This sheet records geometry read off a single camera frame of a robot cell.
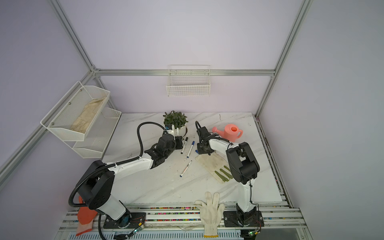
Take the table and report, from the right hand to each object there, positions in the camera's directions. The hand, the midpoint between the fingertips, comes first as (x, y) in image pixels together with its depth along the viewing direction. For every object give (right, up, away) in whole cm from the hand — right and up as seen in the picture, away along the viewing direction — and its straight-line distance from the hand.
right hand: (202, 149), depth 99 cm
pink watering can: (+20, +11, -2) cm, 23 cm away
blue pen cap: (-4, -1, 0) cm, 4 cm away
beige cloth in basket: (-64, +19, -20) cm, 70 cm away
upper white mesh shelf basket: (-70, +20, -21) cm, 75 cm away
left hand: (-13, +9, -11) cm, 19 cm away
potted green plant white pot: (-15, +19, -6) cm, 25 cm away
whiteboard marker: (-11, -11, -8) cm, 17 cm away
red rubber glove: (-60, -31, -24) cm, 72 cm away
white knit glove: (+4, -31, -23) cm, 38 cm away
